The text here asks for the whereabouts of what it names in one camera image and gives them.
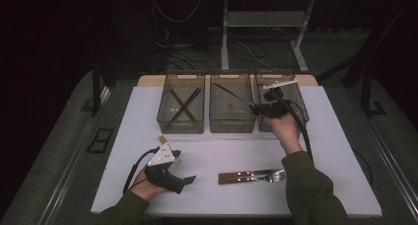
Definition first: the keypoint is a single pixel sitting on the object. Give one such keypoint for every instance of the person's left hand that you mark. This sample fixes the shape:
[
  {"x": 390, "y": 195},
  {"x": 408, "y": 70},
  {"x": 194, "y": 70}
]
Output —
[{"x": 144, "y": 188}]

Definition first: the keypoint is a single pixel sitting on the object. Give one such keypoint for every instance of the smoky clear plastic bin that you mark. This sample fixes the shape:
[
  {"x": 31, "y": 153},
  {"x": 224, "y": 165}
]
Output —
[
  {"x": 182, "y": 126},
  {"x": 231, "y": 116},
  {"x": 295, "y": 91}
]

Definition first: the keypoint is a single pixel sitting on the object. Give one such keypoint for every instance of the grey metal desk frame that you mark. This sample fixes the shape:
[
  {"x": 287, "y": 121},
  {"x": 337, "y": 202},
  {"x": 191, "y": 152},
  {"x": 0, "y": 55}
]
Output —
[{"x": 224, "y": 37}]

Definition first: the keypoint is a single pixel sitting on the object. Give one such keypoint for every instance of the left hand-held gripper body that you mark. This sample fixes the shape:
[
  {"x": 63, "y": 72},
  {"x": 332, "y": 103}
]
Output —
[{"x": 164, "y": 179}]

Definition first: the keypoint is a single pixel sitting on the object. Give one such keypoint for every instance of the brown chopstick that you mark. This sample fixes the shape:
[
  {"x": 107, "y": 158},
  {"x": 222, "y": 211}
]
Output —
[{"x": 175, "y": 96}]

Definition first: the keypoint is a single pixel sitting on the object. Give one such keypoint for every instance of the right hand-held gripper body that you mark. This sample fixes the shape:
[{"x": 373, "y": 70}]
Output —
[{"x": 274, "y": 110}]

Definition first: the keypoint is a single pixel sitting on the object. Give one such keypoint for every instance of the black chopstick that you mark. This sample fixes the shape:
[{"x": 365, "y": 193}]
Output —
[{"x": 194, "y": 95}]

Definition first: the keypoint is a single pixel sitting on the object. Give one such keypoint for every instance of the metal spoon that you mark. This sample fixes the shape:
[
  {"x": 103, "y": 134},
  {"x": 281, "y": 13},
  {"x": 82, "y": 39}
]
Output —
[{"x": 230, "y": 92}]

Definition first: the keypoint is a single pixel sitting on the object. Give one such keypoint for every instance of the person's right hand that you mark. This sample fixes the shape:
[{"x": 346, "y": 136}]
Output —
[{"x": 286, "y": 133}]

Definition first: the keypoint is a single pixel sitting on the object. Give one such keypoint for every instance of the black metal stand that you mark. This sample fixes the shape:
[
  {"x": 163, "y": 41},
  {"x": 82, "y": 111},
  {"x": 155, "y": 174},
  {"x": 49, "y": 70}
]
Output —
[
  {"x": 96, "y": 93},
  {"x": 365, "y": 93}
]

